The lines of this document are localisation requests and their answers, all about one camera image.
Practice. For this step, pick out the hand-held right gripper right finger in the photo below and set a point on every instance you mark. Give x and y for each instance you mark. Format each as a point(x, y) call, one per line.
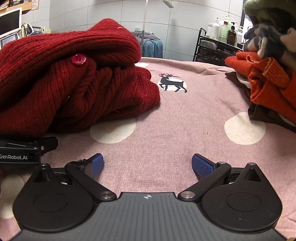
point(202, 165)

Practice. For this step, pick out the wooden bookshelf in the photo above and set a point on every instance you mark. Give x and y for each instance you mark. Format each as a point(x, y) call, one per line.
point(13, 4)

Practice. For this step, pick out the thin clear pole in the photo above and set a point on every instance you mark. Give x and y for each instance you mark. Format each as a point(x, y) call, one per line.
point(145, 18)

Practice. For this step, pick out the checkered knit garment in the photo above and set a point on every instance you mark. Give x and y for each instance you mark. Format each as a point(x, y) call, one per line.
point(266, 37)

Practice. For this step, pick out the orange knit sweater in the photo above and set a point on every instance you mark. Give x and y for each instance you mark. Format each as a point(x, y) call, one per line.
point(261, 85)

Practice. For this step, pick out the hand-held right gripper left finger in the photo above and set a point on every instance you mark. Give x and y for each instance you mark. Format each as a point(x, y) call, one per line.
point(98, 163)

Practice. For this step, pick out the small grey screen device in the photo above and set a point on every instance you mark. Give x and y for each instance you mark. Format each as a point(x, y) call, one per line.
point(8, 40)

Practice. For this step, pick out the brown garment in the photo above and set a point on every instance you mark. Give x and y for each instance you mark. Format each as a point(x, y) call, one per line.
point(260, 114)

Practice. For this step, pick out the green knit garment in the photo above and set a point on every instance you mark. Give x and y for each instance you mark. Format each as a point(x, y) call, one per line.
point(266, 9)

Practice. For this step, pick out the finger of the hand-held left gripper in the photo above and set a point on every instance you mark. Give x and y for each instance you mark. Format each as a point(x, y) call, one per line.
point(46, 142)

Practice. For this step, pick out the blue clothes pile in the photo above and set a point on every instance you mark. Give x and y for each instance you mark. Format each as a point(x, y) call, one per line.
point(151, 45)

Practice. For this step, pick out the white screen machine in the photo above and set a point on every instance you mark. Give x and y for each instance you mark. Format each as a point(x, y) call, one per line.
point(10, 22)

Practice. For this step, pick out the pink deer-printed blanket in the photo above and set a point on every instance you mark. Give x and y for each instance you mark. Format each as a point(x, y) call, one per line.
point(161, 139)

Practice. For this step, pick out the black trolley cart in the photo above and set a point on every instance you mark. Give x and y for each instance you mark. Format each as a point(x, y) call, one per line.
point(208, 52)

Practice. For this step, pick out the row of bottles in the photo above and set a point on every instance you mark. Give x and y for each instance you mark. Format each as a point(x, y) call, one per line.
point(223, 31)

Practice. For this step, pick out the red knit sweater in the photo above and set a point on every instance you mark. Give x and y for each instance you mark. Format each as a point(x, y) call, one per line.
point(69, 92)

